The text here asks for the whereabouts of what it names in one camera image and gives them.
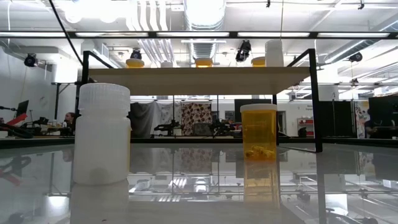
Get white patterned hanging cloth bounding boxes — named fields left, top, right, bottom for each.
left=157, top=102, right=182, bottom=125

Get ribbed silver ceiling duct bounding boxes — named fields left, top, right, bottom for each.
left=183, top=0, right=228, bottom=60

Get wooden shelf black metal frame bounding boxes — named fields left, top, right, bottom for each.
left=75, top=48, right=323, bottom=153

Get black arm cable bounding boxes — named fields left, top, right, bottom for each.
left=49, top=0, right=85, bottom=67

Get floral patterned panel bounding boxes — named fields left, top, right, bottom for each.
left=354, top=100, right=371, bottom=139

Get grey hanging cloth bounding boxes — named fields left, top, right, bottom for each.
left=129, top=101, right=158, bottom=138

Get black computer monitor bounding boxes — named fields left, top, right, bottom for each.
left=368, top=95, right=398, bottom=122

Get white shelf red bins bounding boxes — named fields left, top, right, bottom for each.
left=297, top=116, right=315, bottom=138

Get small black tilted monitor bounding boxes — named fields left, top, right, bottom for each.
left=16, top=99, right=30, bottom=118

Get red robot part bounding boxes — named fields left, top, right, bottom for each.
left=6, top=113, right=28, bottom=125

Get brown circle patterned cloth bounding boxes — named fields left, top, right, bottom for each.
left=181, top=102, right=213, bottom=136

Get white plastic medicine bottle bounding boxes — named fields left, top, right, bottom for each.
left=264, top=39, right=285, bottom=68
left=72, top=82, right=132, bottom=186

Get black room partition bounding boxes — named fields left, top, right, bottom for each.
left=318, top=100, right=358, bottom=139

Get long black linear ceiling light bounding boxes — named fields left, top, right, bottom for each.
left=0, top=30, right=398, bottom=39

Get black aluminium table frame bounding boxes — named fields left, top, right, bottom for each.
left=0, top=136, right=398, bottom=149

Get person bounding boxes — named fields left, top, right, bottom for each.
left=363, top=108, right=382, bottom=139
left=63, top=111, right=77, bottom=136

